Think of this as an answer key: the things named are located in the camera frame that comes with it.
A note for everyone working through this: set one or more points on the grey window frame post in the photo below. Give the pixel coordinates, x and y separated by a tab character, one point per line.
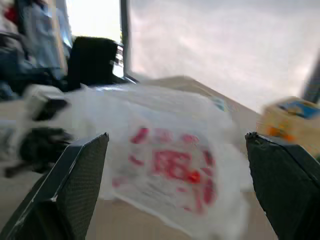
125	37

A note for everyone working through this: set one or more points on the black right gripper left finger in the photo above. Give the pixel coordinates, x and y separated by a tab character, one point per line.
75	180

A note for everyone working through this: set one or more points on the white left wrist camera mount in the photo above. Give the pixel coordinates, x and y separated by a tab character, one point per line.
37	100

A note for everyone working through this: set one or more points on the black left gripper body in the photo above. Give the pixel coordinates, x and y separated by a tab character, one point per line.
43	150

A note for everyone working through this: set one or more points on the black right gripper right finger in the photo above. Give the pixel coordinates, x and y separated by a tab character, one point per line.
287	185

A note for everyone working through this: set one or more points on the white plastic bag red print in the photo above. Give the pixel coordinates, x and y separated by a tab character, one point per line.
172	150

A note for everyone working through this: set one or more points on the dark grey upright post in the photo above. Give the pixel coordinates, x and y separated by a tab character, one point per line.
312	80

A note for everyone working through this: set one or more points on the yellow carton blue orange print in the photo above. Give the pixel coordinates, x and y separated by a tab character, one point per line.
290	122

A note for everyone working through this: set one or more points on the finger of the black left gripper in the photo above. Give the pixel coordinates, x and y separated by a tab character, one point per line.
15	170

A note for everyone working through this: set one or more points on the black boxy object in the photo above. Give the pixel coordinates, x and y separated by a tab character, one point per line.
91	62

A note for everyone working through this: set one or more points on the person in blue clothes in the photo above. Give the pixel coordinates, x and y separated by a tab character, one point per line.
30	45

